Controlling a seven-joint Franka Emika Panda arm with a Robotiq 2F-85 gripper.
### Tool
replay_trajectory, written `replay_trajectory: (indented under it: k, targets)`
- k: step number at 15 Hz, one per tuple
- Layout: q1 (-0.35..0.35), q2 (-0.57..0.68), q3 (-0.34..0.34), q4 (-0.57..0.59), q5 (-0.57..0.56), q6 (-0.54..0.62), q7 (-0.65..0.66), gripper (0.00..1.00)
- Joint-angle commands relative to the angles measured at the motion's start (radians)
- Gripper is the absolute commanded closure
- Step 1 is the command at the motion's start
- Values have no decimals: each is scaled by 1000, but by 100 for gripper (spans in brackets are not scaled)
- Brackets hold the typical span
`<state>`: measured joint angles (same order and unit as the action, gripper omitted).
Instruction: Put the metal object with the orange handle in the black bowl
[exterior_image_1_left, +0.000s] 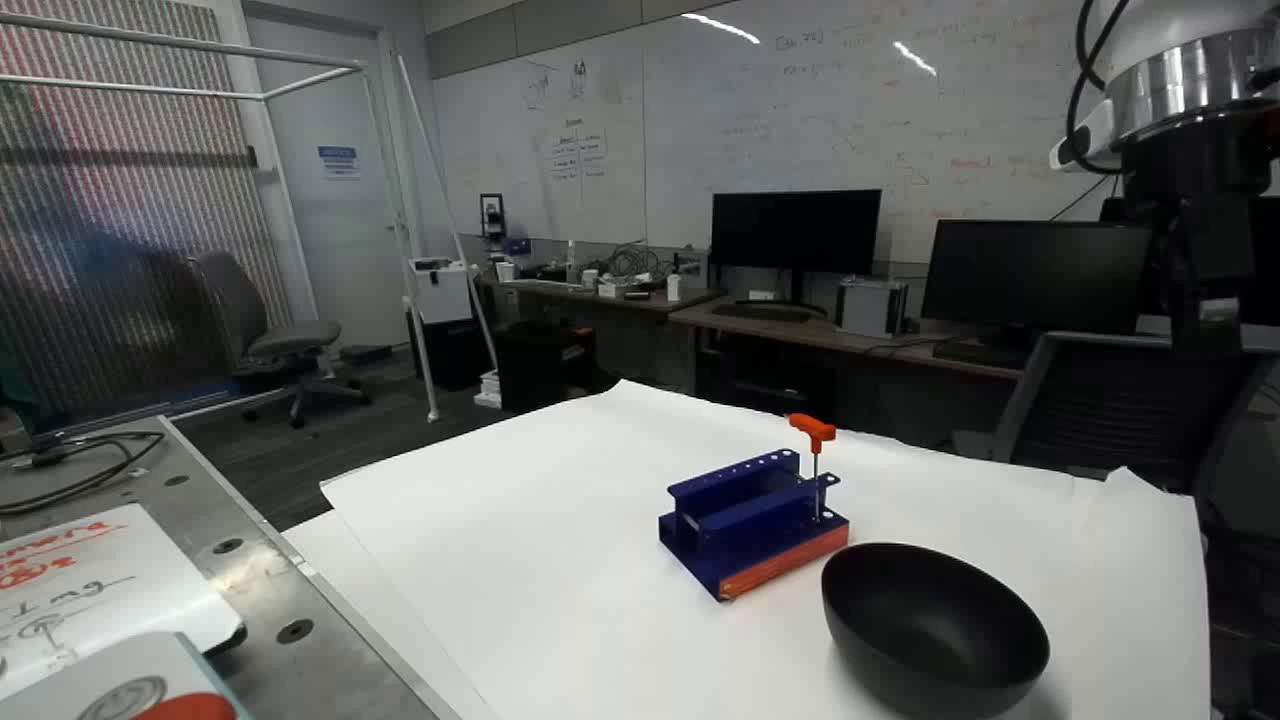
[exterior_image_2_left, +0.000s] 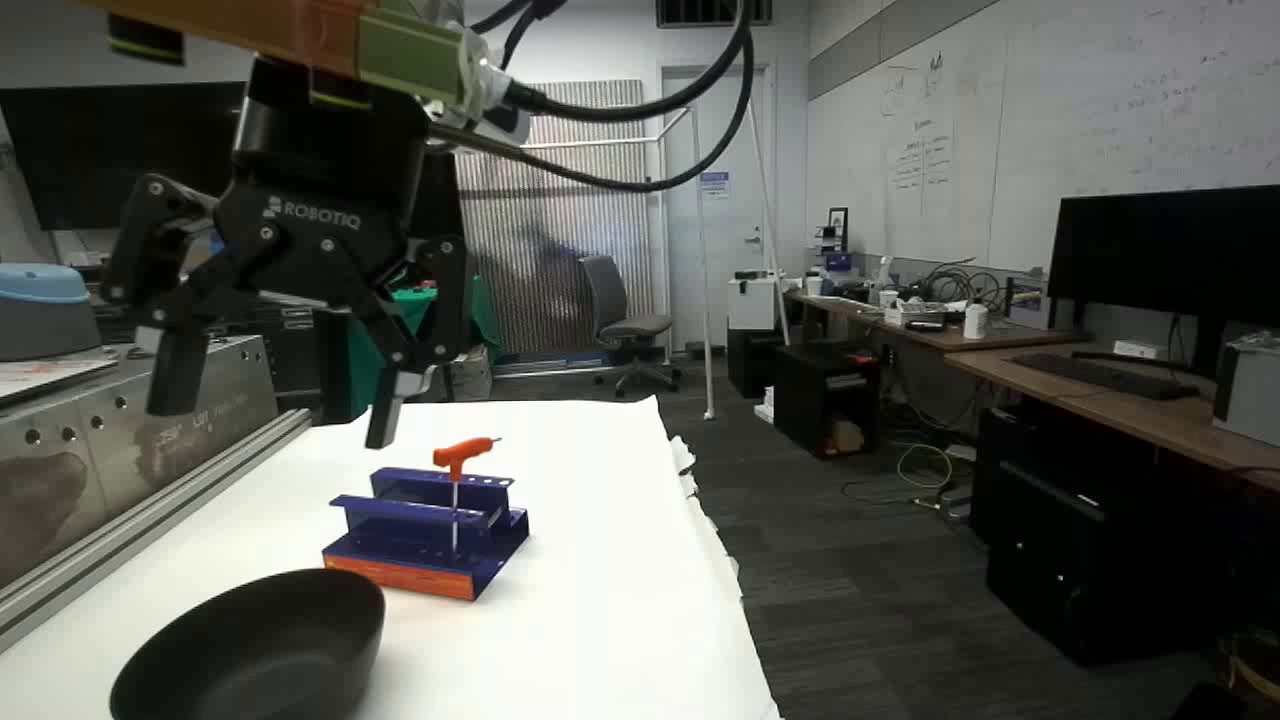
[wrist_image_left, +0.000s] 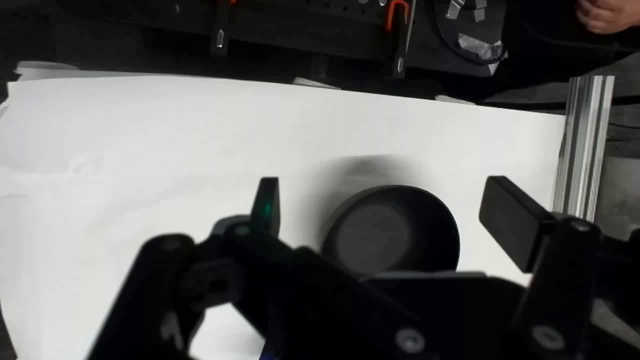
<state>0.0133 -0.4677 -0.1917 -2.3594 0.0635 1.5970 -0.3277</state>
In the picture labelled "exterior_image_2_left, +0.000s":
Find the blue and orange tool rack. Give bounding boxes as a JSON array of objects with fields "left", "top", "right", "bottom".
[{"left": 319, "top": 464, "right": 530, "bottom": 605}]

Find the black computer monitor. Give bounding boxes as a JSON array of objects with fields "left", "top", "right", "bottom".
[{"left": 1043, "top": 181, "right": 1280, "bottom": 377}]

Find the whiteboard with writing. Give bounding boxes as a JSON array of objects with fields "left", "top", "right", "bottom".
[{"left": 805, "top": 0, "right": 1280, "bottom": 276}]

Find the grey box on desk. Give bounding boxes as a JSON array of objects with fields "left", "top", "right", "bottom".
[{"left": 1213, "top": 332, "right": 1280, "bottom": 447}]

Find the black keyboard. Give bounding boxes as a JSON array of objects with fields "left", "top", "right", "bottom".
[{"left": 1012, "top": 347, "right": 1202, "bottom": 406}]

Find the black storage box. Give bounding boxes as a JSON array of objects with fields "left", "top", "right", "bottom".
[{"left": 770, "top": 339, "right": 887, "bottom": 464}]

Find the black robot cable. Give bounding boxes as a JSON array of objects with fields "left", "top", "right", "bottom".
[{"left": 429, "top": 0, "right": 761, "bottom": 197}]

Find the black bowl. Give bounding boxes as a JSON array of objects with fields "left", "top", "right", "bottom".
[{"left": 108, "top": 564, "right": 386, "bottom": 720}]

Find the large dark wall screen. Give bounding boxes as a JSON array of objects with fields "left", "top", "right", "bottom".
[{"left": 0, "top": 81, "right": 252, "bottom": 231}]

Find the aluminium frame rail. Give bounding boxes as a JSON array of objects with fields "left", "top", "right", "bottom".
[{"left": 0, "top": 332, "right": 310, "bottom": 657}]

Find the grey office chair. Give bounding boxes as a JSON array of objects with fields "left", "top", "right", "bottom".
[{"left": 578, "top": 251, "right": 680, "bottom": 400}]

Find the metal tool with orange handle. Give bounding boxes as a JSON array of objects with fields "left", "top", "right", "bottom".
[{"left": 429, "top": 434, "right": 504, "bottom": 557}]

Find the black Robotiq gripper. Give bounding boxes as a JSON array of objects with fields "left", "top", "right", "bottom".
[{"left": 97, "top": 52, "right": 468, "bottom": 454}]

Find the white table cloth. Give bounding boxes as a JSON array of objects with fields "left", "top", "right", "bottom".
[{"left": 0, "top": 394, "right": 784, "bottom": 720}]

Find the wooden desk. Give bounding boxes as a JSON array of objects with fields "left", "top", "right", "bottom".
[{"left": 784, "top": 289, "right": 1280, "bottom": 504}]

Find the grey blue device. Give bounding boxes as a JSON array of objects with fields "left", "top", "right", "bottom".
[{"left": 0, "top": 262, "right": 108, "bottom": 363}]

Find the black cabinet under desk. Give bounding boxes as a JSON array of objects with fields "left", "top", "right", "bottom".
[{"left": 970, "top": 400, "right": 1280, "bottom": 671}]

